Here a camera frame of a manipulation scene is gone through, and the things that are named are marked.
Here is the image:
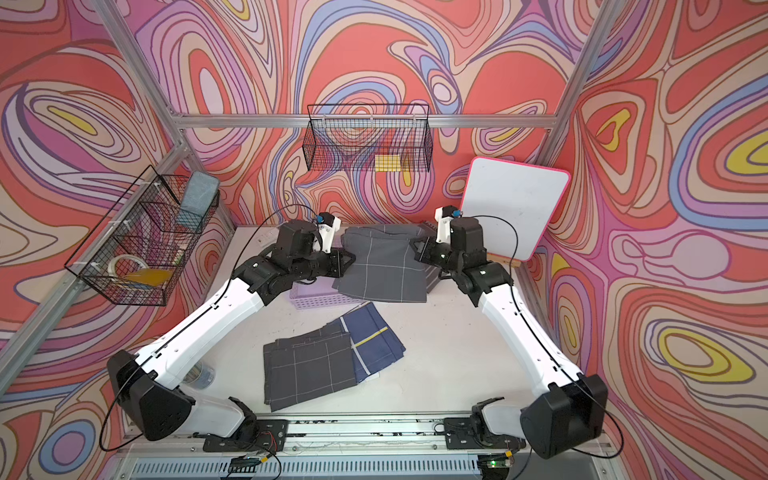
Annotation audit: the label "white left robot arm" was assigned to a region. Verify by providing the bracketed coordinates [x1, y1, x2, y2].
[107, 212, 355, 441]

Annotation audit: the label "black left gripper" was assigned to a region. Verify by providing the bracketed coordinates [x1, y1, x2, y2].
[288, 245, 356, 283]

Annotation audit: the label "pink framed whiteboard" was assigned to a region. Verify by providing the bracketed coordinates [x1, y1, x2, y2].
[460, 157, 571, 262]

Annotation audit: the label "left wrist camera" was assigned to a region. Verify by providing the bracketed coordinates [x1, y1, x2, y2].
[316, 212, 342, 253]

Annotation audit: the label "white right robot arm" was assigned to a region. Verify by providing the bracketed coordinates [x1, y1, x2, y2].
[411, 206, 608, 459]

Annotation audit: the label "black wire basket wall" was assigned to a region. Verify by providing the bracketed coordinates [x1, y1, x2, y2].
[65, 166, 220, 306]
[302, 102, 433, 172]

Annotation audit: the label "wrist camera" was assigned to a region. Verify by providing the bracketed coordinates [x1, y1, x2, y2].
[435, 206, 462, 244]
[316, 212, 342, 253]

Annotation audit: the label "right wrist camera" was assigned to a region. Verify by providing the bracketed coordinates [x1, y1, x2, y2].
[435, 206, 462, 244]

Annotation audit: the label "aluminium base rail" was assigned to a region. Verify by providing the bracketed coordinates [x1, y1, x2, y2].
[102, 412, 625, 479]

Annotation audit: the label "blue pillowcase with yellow stripe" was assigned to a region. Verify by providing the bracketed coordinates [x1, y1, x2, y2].
[326, 302, 406, 384]

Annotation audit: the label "black wire basket back wall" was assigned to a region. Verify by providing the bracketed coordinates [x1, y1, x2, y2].
[302, 102, 433, 172]

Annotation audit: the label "yellow cloth in basket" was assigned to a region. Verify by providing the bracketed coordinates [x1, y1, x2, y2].
[123, 268, 173, 287]

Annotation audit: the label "yellow sticky notes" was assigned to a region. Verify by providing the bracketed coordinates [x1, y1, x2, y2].
[374, 154, 402, 172]

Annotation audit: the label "black wire basket left wall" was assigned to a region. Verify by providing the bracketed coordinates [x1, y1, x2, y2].
[65, 166, 220, 306]

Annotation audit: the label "white tape roll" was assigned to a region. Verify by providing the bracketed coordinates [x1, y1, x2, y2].
[107, 254, 148, 278]

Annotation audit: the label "purple perforated plastic basket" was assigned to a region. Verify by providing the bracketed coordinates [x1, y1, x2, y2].
[289, 277, 349, 309]

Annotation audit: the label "dark grey checked pillowcase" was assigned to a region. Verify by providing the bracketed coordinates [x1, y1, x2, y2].
[333, 225, 440, 303]

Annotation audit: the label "blue grey sponge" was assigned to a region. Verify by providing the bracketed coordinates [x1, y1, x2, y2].
[180, 171, 220, 216]

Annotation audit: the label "grey folded cloth at back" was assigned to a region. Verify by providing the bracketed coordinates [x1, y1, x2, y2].
[419, 221, 450, 243]

